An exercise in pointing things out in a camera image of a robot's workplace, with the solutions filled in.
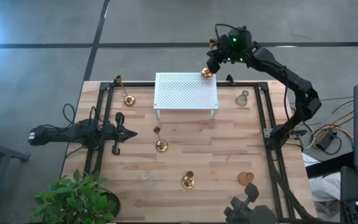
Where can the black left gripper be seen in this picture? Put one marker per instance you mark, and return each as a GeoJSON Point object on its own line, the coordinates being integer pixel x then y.
{"type": "Point", "coordinates": [117, 137]}

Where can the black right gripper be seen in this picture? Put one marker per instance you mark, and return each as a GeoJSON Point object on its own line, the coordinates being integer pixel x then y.
{"type": "Point", "coordinates": [224, 40]}

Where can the tall brass candlestick holder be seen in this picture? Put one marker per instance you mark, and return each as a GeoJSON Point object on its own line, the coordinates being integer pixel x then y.
{"type": "Point", "coordinates": [206, 74]}
{"type": "Point", "coordinates": [162, 145]}

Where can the medium brass candlestick holder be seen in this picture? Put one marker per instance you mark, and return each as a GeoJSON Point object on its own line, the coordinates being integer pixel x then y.
{"type": "Point", "coordinates": [129, 100]}

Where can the clear glass candle holder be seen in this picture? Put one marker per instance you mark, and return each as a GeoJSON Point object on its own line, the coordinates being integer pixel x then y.
{"type": "Point", "coordinates": [147, 178]}

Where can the green glass candle holder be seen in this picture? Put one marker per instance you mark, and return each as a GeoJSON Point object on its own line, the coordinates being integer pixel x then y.
{"type": "Point", "coordinates": [241, 100]}

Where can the short brass candlestick holder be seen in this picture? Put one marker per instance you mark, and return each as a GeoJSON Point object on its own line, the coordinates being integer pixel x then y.
{"type": "Point", "coordinates": [187, 183]}

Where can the amber glass candle holder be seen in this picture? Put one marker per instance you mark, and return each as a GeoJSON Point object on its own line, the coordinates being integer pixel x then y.
{"type": "Point", "coordinates": [244, 179]}

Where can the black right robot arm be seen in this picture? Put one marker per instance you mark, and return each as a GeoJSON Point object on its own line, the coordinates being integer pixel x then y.
{"type": "Point", "coordinates": [304, 102]}

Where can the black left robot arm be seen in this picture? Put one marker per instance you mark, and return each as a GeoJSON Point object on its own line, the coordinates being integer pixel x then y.
{"type": "Point", "coordinates": [57, 134]}

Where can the white perforated metal shelf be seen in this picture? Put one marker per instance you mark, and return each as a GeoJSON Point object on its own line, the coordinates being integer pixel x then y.
{"type": "Point", "coordinates": [182, 93]}

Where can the black plant pot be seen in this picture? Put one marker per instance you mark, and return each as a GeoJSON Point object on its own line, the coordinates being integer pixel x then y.
{"type": "Point", "coordinates": [115, 203]}

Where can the green leafy plant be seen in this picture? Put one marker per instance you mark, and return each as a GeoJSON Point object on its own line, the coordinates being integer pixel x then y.
{"type": "Point", "coordinates": [73, 199]}

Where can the dark blurred hexagonal object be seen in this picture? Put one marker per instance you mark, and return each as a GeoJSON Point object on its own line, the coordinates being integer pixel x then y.
{"type": "Point", "coordinates": [252, 193]}

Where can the black power adapter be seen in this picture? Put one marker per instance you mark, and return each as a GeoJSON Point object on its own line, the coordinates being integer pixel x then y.
{"type": "Point", "coordinates": [326, 140]}

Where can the white paper sheet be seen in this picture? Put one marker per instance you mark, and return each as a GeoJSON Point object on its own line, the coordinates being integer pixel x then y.
{"type": "Point", "coordinates": [309, 159]}

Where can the black beam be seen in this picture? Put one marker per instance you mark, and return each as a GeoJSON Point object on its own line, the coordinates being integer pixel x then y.
{"type": "Point", "coordinates": [328, 165]}

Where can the white bag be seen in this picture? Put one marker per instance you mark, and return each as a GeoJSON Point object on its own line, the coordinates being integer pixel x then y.
{"type": "Point", "coordinates": [325, 189]}

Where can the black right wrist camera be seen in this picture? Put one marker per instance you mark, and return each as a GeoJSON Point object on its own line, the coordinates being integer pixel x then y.
{"type": "Point", "coordinates": [241, 37]}

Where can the black aluminium table frame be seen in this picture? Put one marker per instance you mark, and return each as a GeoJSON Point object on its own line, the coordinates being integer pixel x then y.
{"type": "Point", "coordinates": [244, 84]}

